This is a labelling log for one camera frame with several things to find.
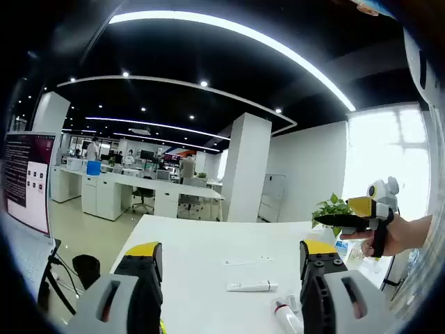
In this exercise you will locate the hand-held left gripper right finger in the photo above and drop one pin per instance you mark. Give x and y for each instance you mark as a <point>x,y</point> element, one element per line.
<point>347,306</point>

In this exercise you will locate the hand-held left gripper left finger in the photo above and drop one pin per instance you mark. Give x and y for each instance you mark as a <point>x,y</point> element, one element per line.
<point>104,306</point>

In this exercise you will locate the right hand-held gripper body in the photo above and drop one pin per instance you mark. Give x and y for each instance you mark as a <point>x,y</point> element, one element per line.
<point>386,195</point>

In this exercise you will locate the small white skincare pump bottle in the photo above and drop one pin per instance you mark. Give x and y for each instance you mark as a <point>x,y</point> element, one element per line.
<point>291,300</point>

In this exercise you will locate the red collar white skincare bottle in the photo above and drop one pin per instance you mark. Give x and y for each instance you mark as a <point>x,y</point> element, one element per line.
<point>288,316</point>

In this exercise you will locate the white skincare tube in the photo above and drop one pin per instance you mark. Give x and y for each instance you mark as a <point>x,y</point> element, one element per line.
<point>248,286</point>

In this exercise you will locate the blue storage box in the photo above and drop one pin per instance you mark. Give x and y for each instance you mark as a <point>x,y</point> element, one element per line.
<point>93,168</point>

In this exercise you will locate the person's right hand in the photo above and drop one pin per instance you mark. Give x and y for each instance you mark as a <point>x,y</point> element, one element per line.
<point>394,236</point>

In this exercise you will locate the blue white tissue pack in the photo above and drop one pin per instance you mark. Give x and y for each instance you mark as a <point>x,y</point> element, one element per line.
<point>342,247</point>

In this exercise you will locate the green potted plant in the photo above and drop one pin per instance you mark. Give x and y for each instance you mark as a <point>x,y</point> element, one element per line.
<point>330,212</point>

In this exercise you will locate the black round object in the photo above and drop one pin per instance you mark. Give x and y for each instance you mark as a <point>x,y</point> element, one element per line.
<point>86,271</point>

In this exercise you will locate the white filing cabinet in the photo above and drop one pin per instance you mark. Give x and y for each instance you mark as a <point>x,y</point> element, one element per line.
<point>272,198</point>

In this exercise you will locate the black office chair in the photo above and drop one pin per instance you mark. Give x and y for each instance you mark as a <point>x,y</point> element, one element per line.
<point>142,198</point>

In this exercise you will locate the long white office desk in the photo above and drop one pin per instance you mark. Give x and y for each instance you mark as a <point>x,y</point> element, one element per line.
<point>146,188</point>

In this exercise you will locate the white worn device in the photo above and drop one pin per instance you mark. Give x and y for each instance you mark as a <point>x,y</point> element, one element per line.
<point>417,62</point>

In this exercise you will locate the grey office chair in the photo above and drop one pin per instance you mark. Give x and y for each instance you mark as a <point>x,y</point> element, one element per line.
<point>190,200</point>

